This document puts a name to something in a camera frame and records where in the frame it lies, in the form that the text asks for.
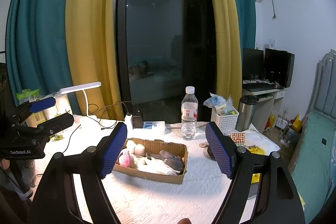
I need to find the grey headboard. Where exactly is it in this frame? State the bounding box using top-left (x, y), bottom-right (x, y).
top-left (307, 49), bottom-right (336, 122)

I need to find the white desk lamp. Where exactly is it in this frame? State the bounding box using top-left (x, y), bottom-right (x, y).
top-left (57, 81), bottom-right (102, 118)

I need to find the brown plush pouch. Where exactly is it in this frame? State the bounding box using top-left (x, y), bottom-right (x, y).
top-left (126, 140), bottom-right (145, 157)

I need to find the yellow curtain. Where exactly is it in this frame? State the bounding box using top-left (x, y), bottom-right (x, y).
top-left (66, 0), bottom-right (242, 123)

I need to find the green package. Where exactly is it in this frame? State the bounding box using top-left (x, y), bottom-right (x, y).
top-left (16, 88), bottom-right (48, 128)

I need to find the paper cup package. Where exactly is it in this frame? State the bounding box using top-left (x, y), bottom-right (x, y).
top-left (43, 93), bottom-right (72, 120)

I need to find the person's thumb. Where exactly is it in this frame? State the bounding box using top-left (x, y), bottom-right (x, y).
top-left (177, 218), bottom-right (191, 224)

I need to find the steel thermos mug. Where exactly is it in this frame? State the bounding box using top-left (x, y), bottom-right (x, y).
top-left (235, 95), bottom-right (259, 132)

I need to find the clear water bottle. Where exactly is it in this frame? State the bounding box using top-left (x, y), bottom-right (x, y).
top-left (181, 86), bottom-right (198, 140)

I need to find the black monitor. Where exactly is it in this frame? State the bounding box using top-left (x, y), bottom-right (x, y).
top-left (242, 48), bottom-right (295, 92)

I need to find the grey tablet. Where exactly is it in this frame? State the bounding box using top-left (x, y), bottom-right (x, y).
top-left (247, 182), bottom-right (259, 200)

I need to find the white charger adapter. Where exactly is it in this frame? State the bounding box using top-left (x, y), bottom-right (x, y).
top-left (124, 114), bottom-right (133, 133)

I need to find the cardboard box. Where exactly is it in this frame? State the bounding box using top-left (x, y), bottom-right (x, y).
top-left (113, 138), bottom-right (188, 184)

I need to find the teal curtain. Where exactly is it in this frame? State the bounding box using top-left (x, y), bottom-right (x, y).
top-left (6, 0), bottom-right (256, 115)

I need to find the pink plush pouch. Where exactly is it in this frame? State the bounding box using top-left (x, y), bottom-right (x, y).
top-left (118, 151), bottom-right (134, 168)

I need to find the patterned card pack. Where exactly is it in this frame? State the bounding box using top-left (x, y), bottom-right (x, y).
top-left (230, 132), bottom-right (245, 146)

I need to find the black lamp cable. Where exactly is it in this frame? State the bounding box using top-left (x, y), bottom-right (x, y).
top-left (61, 101), bottom-right (142, 155)

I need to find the white cloth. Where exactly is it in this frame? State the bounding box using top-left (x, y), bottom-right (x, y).
top-left (134, 157), bottom-right (180, 176)

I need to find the white tablecloth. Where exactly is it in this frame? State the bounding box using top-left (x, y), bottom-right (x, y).
top-left (34, 114), bottom-right (281, 224)

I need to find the black dotted glove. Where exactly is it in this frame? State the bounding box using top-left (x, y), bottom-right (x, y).
top-left (146, 150), bottom-right (184, 172)

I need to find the black round pouch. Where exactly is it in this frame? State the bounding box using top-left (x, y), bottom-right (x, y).
top-left (207, 146), bottom-right (216, 161)

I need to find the yellow tissue pack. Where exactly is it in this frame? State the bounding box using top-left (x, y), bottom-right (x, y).
top-left (251, 173), bottom-right (260, 184)

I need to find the white plastic basket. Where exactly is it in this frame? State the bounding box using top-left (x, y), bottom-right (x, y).
top-left (211, 109), bottom-right (239, 135)

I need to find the teal bed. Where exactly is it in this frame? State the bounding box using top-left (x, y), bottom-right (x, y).
top-left (290, 111), bottom-right (335, 223)

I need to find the yellow plastic bag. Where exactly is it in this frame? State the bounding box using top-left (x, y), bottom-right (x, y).
top-left (248, 146), bottom-right (266, 155)

